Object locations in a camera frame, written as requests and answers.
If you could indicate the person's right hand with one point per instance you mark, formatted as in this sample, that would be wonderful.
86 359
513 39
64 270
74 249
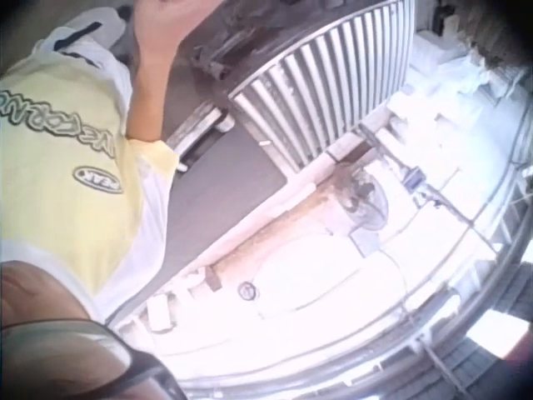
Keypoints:
170 18

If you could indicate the dark pile of scrap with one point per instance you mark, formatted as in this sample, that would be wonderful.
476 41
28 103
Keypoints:
233 41

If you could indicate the weathered wooden plank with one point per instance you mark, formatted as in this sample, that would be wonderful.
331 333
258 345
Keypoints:
195 125

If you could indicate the grey metal barred gate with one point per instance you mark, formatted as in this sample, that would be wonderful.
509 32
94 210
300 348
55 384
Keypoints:
325 83

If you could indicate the brown wooden beam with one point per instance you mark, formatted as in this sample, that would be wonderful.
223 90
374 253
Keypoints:
283 216

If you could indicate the round electric fan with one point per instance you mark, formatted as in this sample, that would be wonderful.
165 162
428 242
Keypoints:
366 200

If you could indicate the dark bottle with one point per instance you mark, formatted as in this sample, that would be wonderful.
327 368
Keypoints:
439 16

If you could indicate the small round gauge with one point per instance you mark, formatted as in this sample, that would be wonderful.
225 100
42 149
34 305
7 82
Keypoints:
246 290

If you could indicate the small white box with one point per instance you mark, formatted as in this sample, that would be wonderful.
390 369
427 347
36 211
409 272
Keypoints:
160 309

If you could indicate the small blue box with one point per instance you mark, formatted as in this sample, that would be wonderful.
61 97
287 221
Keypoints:
414 177

